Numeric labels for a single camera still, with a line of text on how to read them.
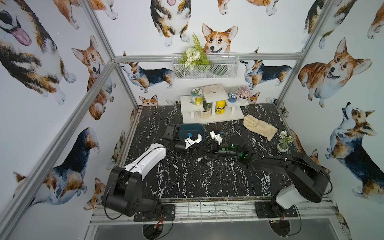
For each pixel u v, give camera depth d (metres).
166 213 0.74
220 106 1.09
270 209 0.68
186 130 1.07
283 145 0.93
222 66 0.93
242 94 0.93
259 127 1.07
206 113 1.07
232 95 0.98
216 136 0.76
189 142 0.68
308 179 0.45
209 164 0.90
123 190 0.43
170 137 0.68
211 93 0.98
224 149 0.70
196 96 0.95
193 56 0.79
